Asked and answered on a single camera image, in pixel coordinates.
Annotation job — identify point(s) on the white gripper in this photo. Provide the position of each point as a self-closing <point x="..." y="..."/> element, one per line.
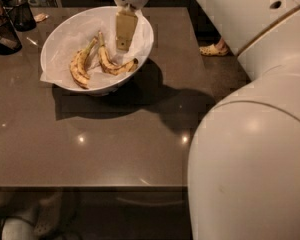
<point x="126" y="20"/>

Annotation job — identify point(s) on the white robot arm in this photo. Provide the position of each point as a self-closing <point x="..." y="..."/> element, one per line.
<point x="244" y="160"/>

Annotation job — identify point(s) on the white bowl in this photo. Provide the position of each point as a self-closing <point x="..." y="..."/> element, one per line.
<point x="100" y="84"/>

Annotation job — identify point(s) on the white paper liner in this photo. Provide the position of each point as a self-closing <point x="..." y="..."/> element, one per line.
<point x="63" y="44"/>

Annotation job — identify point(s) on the small wrapper on table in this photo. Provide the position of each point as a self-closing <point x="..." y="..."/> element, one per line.
<point x="41" y="17"/>

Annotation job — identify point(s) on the person in shorts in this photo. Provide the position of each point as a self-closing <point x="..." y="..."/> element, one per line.
<point x="218" y="49"/>

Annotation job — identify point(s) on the small shiny utensil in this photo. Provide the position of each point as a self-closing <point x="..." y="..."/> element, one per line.
<point x="32" y="41"/>

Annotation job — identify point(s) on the black mesh pen cup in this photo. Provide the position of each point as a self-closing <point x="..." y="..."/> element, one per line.
<point x="21" y="15"/>

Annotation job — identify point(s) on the dark appliance at left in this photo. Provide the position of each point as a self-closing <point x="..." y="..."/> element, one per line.
<point x="9" y="41"/>

